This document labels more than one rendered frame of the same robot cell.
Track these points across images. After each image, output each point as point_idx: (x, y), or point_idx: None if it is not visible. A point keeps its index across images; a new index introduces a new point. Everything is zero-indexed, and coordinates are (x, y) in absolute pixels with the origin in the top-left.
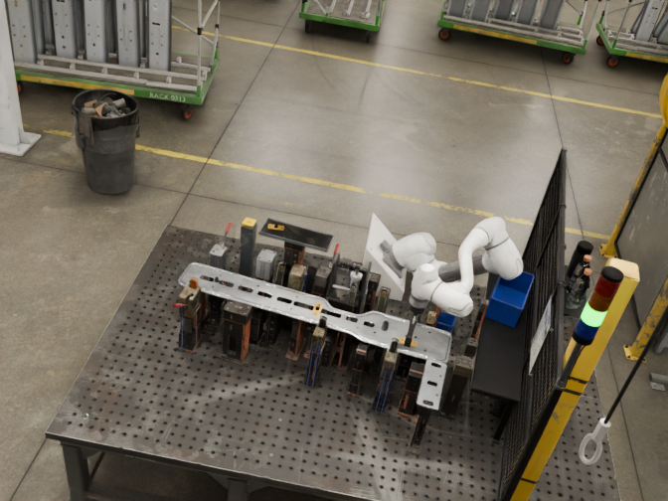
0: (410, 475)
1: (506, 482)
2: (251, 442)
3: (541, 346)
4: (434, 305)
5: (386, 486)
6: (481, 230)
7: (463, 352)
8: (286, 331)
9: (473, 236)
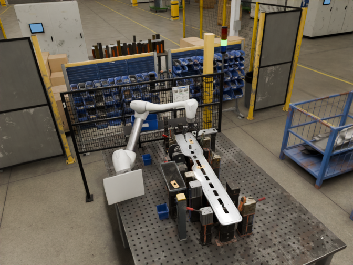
0: (225, 148)
1: None
2: (261, 183)
3: (189, 93)
4: (132, 169)
5: (235, 151)
6: (147, 102)
7: (180, 130)
8: None
9: (152, 103)
